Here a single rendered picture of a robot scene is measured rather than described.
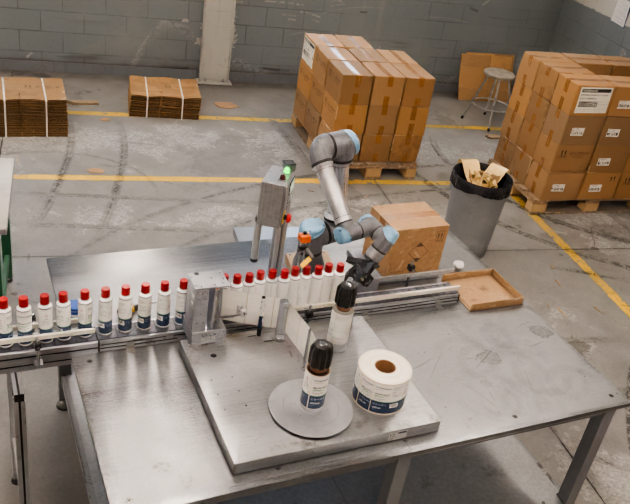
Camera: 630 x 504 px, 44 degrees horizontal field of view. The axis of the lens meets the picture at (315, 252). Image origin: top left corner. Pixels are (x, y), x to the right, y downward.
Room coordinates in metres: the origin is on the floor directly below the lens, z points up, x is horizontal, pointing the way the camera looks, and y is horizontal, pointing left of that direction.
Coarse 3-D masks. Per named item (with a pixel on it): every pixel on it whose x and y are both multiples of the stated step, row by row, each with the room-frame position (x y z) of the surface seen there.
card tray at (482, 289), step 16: (464, 272) 3.35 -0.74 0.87; (480, 272) 3.40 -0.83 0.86; (496, 272) 3.40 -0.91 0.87; (464, 288) 3.25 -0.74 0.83; (480, 288) 3.28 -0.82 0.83; (496, 288) 3.31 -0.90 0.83; (512, 288) 3.28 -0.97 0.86; (464, 304) 3.11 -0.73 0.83; (480, 304) 3.09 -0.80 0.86; (496, 304) 3.13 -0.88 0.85; (512, 304) 3.18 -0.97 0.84
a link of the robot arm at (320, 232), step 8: (304, 224) 3.13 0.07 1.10; (312, 224) 3.13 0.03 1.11; (320, 224) 3.13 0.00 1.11; (312, 232) 3.08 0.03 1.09; (320, 232) 3.10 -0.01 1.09; (328, 232) 3.14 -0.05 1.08; (312, 240) 3.08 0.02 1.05; (320, 240) 3.10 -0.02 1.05; (328, 240) 3.13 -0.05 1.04; (312, 248) 3.08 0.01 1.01; (320, 248) 3.11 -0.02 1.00
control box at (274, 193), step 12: (276, 168) 2.86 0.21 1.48; (264, 180) 2.73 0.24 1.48; (276, 180) 2.75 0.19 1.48; (288, 180) 2.77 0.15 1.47; (264, 192) 2.72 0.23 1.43; (276, 192) 2.71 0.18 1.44; (288, 192) 2.77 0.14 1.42; (264, 204) 2.72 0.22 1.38; (276, 204) 2.71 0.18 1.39; (264, 216) 2.72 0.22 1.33; (276, 216) 2.71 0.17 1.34
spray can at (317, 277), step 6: (318, 270) 2.80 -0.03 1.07; (312, 276) 2.80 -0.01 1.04; (318, 276) 2.80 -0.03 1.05; (312, 282) 2.80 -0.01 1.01; (318, 282) 2.79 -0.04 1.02; (312, 288) 2.79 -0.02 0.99; (318, 288) 2.79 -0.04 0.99; (312, 294) 2.79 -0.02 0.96; (318, 294) 2.80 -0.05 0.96; (312, 300) 2.79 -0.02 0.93; (318, 300) 2.80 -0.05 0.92
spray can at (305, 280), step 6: (306, 270) 2.78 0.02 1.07; (300, 276) 2.79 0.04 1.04; (306, 276) 2.78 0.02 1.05; (300, 282) 2.78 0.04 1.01; (306, 282) 2.78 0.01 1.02; (300, 288) 2.78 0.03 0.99; (306, 288) 2.78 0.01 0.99; (300, 294) 2.78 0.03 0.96; (306, 294) 2.78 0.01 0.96; (300, 300) 2.78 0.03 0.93; (306, 300) 2.78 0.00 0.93
